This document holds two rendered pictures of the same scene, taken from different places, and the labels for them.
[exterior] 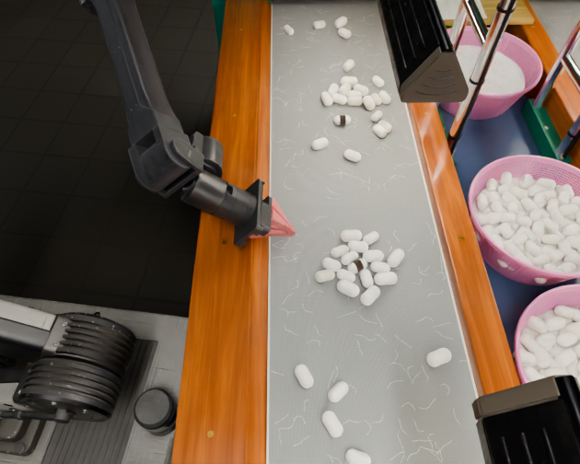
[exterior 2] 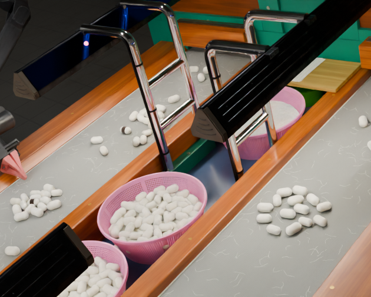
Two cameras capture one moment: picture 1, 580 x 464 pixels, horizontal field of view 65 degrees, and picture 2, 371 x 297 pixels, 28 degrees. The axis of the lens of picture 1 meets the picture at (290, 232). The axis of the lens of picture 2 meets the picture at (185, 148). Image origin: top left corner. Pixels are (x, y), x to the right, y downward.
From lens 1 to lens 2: 1.68 m
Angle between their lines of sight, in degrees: 41
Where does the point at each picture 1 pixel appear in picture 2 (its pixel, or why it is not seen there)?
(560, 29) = (370, 102)
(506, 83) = not seen: hidden behind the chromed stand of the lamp
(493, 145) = (225, 177)
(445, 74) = (20, 83)
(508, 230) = (128, 213)
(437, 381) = (2, 261)
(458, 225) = (97, 197)
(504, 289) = not seen: hidden behind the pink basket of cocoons
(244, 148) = (55, 131)
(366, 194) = (86, 173)
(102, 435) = not seen: outside the picture
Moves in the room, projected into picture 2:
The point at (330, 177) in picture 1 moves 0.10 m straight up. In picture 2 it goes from (82, 159) to (70, 129)
